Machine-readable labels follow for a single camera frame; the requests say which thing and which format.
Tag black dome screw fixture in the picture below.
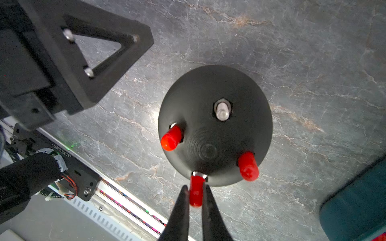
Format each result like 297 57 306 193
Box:
158 65 273 186

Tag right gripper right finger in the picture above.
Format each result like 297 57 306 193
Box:
202 183 233 241

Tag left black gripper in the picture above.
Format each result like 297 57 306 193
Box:
1 1 154 130

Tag teal plastic tray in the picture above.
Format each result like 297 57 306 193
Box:
319 156 386 241

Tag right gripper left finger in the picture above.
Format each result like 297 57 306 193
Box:
158 185 190 241

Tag metal screw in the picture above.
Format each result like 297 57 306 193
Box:
214 98 232 122

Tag red screw protection sleeve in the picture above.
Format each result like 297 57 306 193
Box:
160 124 184 152

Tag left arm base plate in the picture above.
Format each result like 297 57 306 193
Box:
11 124 101 201

